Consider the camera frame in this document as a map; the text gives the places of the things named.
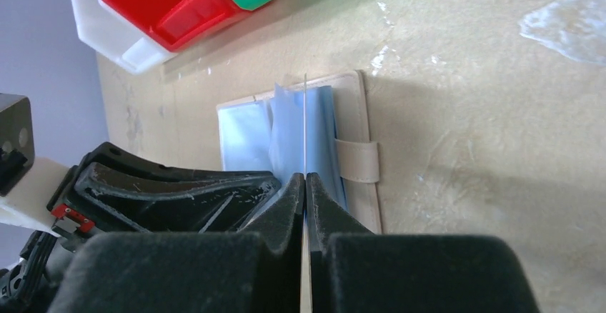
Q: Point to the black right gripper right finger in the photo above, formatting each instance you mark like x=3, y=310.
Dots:
x=356, y=270

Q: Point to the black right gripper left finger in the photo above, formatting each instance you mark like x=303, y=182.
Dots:
x=257, y=269

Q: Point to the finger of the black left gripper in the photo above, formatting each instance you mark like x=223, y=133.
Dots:
x=97, y=197
x=110, y=155

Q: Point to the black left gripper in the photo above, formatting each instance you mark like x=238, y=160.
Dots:
x=32, y=284

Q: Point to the white card edgewise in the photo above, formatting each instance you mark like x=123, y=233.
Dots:
x=306, y=234

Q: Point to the white plastic bin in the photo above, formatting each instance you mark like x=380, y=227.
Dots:
x=110, y=34

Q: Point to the beige card holder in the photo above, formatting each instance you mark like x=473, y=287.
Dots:
x=264, y=132

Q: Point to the red plastic bin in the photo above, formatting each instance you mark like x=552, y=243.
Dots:
x=177, y=24

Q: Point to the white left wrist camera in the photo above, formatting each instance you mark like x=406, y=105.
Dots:
x=28, y=181

